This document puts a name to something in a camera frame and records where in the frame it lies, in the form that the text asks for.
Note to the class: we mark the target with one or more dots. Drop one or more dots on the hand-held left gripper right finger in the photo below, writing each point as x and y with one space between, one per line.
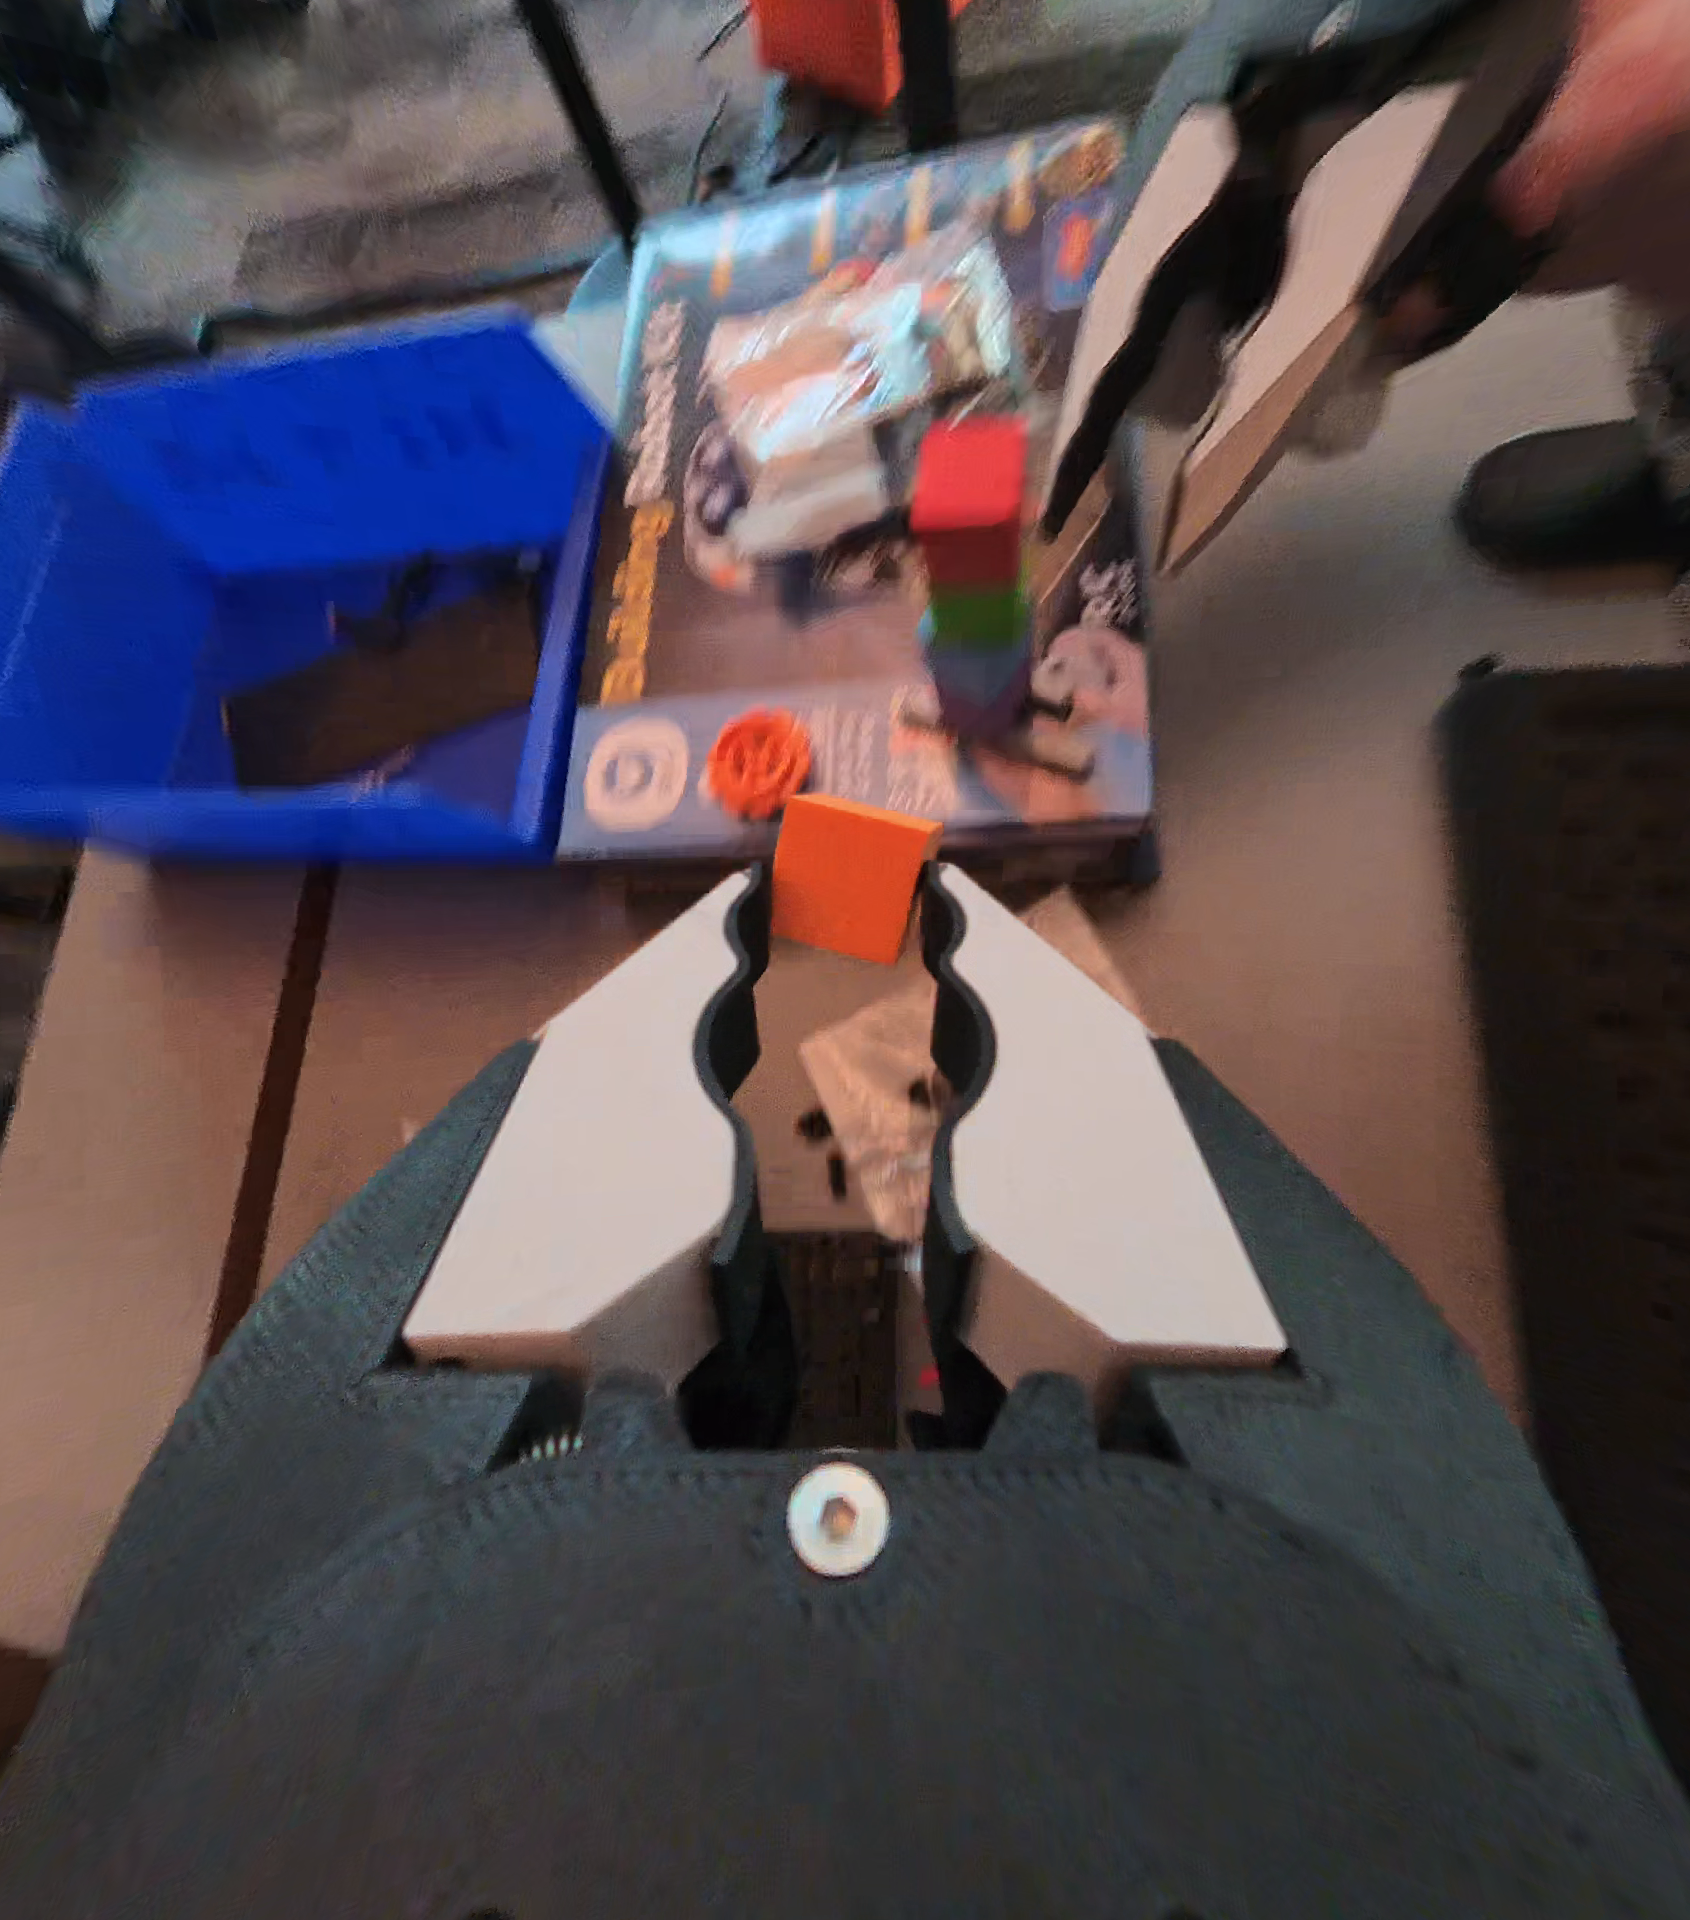
1115 1200

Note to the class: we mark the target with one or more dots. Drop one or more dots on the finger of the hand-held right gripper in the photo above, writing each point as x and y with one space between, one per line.
1355 225
1129 271

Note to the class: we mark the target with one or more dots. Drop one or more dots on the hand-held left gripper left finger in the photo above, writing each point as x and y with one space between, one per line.
560 1200

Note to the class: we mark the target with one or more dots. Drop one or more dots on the red wooden cube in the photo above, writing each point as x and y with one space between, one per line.
968 494

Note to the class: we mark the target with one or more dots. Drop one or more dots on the green wooden cube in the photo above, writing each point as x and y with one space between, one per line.
980 615

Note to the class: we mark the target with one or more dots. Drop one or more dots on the orange wooden cube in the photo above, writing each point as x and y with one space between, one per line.
853 878

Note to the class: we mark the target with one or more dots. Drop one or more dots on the blue wooden cube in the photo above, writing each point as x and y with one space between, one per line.
978 675

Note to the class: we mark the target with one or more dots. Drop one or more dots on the purple wooden cube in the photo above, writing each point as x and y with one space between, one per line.
983 718

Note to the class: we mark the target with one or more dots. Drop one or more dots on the small orange plastic wheel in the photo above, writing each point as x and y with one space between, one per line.
759 765

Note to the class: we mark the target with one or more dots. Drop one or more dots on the blue plastic storage bin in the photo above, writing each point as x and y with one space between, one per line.
65 570

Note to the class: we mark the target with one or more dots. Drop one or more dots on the person's right hand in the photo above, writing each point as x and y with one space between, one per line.
1684 119

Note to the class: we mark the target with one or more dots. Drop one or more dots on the black perforated plastic block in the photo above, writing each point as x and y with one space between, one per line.
839 1334

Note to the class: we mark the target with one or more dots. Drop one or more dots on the clear bag with white flap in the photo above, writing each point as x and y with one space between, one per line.
813 405

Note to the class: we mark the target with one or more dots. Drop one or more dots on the orange tote bag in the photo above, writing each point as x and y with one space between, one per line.
830 45

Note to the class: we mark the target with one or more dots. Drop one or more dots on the dark blue cardboard kit box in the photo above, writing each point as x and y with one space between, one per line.
861 750

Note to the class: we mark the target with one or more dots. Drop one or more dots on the flat black rectangular panel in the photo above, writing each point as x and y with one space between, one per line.
393 705

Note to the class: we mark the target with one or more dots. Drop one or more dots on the dark grey perforated panel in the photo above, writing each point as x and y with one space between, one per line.
1656 1200

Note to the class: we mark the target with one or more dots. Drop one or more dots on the black metal table leg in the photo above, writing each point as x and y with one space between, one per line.
576 119

